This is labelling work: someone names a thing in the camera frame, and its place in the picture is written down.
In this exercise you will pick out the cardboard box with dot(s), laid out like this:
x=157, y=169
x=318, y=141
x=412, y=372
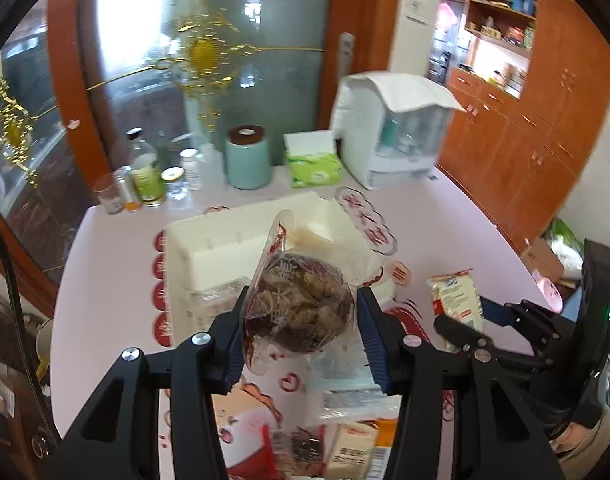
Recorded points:
x=542, y=260

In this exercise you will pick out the clear glass cup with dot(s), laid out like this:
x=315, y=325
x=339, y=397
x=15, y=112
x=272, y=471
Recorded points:
x=107, y=195

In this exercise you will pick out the teal ceramic canister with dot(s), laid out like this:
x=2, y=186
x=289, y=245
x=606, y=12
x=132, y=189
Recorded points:
x=248, y=160

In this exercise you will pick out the pink printed tablecloth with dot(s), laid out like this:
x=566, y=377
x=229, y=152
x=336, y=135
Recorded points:
x=475, y=230

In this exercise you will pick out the glass sliding door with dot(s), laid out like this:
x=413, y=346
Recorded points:
x=285, y=20

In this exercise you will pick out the green tissue pack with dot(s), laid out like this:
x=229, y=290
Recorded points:
x=315, y=165

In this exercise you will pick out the cream snack packet red label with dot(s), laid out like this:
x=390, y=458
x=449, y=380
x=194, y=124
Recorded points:
x=455, y=295

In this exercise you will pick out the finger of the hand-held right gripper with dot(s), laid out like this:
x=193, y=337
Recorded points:
x=497, y=313
x=455, y=330

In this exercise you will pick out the white cover cloth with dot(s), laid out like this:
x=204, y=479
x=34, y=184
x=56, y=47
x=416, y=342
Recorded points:
x=405, y=87

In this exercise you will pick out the person's beige clothing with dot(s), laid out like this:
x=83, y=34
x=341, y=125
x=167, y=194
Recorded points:
x=582, y=437

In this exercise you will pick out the wooden cabinet with shelves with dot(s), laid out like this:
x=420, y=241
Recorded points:
x=530, y=135

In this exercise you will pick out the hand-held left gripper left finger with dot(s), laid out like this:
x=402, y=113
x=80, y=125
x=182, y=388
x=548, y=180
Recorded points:
x=233, y=345

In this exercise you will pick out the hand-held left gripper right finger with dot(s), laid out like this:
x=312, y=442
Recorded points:
x=372, y=345

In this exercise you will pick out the clear bag of brown snacks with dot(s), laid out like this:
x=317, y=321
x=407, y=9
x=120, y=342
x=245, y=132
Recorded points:
x=300, y=300

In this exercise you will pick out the white pill bottle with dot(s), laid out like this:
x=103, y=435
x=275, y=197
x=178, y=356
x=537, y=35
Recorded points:
x=190, y=170

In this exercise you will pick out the white plastic bag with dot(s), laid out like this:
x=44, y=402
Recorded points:
x=567, y=250

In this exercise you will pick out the white plastic storage box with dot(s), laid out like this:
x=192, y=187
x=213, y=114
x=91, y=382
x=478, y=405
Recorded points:
x=220, y=260

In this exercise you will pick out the gold sun door ornament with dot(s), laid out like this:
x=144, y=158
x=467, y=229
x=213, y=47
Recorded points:
x=205, y=55
x=14, y=132

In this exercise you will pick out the glass bottle green label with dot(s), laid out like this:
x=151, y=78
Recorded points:
x=146, y=175

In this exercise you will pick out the small jar gold lid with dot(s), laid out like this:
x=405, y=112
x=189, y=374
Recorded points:
x=176, y=185

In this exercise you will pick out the white countertop appliance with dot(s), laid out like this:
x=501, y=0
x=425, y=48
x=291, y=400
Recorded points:
x=380, y=160

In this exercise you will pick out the white paper wall notice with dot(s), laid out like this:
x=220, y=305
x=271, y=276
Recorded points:
x=417, y=10

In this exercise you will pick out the orange snack packet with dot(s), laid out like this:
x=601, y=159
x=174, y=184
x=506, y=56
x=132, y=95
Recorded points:
x=385, y=442

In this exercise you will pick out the blue-white striped snack packet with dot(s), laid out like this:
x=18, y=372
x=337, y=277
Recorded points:
x=342, y=375

